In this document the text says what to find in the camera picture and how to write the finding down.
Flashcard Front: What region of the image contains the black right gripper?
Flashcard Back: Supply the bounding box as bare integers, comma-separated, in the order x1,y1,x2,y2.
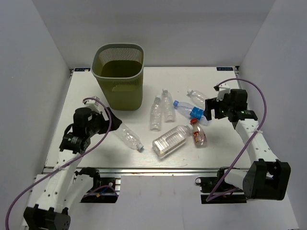
203,93,234,121

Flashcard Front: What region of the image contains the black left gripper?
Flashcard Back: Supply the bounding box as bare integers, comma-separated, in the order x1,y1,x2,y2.
87,107,122,137

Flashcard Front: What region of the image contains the small clear bottle white cap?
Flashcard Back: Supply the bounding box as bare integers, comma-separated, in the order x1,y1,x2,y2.
187,89,206,109

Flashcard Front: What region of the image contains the clear crushed bottle blue cap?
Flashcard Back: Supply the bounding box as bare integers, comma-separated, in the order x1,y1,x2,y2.
114,123,144,152

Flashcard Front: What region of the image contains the blue label water bottle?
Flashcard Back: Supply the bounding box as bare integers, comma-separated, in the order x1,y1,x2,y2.
173,100,210,126

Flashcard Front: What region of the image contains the red cap small bottle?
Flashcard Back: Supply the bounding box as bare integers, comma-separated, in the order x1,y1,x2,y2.
190,118,207,148

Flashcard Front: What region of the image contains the large square clear bottle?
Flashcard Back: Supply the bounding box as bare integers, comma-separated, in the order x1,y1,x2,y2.
152,125,193,158

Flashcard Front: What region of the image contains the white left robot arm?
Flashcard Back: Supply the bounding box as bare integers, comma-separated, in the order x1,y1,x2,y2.
24,107,122,230

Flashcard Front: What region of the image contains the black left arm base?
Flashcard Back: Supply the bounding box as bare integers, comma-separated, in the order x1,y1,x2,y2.
75,167,118,204

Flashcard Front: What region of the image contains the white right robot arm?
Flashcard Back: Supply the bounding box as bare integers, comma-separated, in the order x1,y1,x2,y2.
204,85,291,201

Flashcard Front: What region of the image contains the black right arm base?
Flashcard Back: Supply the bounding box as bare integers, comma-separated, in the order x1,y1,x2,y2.
194,167,248,205

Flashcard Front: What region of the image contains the olive green mesh bin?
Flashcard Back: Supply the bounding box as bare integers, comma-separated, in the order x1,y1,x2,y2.
91,43,144,111

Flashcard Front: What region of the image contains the blue right corner sticker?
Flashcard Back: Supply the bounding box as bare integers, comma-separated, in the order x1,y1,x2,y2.
216,67,233,71

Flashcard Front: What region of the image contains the blue corner sticker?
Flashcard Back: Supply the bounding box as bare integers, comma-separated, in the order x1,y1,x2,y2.
216,67,233,71
74,68,91,72

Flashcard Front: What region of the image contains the blue left corner sticker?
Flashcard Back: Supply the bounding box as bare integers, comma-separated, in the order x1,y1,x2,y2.
74,68,91,72

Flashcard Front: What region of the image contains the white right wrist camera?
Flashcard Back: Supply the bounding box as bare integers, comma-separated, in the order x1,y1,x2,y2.
214,83,231,101

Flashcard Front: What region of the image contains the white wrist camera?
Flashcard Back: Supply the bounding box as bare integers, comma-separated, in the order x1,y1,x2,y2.
83,99,101,113
214,83,231,101

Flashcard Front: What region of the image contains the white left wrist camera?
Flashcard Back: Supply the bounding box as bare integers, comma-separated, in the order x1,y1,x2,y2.
83,99,101,113

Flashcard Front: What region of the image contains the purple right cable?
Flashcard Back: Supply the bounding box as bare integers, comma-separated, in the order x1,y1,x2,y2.
206,78,268,202

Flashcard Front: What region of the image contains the purple cable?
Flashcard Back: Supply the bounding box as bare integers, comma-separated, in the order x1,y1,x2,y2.
206,78,268,202
5,96,113,230

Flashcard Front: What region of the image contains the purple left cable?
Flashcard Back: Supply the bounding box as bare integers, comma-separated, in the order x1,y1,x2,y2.
5,96,113,230

